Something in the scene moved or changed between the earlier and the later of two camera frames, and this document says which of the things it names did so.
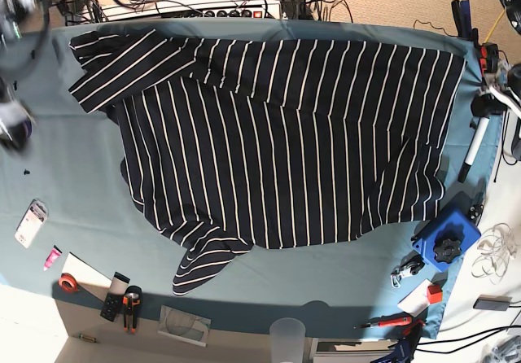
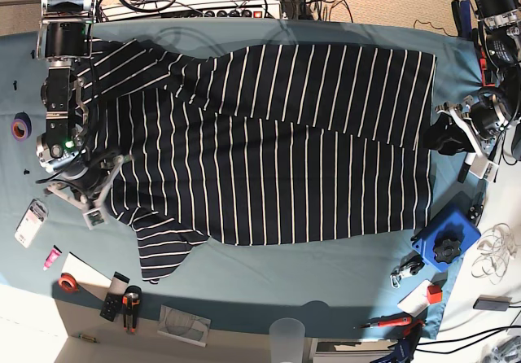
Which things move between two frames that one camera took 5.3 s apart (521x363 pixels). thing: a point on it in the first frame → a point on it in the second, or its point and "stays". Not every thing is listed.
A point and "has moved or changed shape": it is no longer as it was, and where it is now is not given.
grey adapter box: x=490 y=302 stays
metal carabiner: x=411 y=265 stays
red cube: x=435 y=294 stays
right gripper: x=514 y=81 → x=487 y=124
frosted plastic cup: x=287 y=340 stays
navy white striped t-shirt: x=234 y=143 has moved or changed shape
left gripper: x=15 y=125 → x=91 y=184
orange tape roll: x=67 y=282 stays
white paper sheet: x=85 y=273 stays
